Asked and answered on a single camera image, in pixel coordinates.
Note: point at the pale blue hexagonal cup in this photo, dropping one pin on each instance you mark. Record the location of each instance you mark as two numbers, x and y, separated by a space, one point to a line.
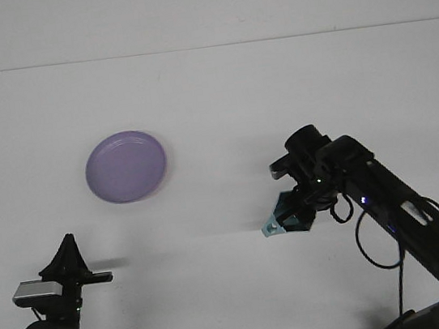
279 204

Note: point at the pale purple round plate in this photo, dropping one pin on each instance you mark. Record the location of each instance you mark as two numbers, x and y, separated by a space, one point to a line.
126 167

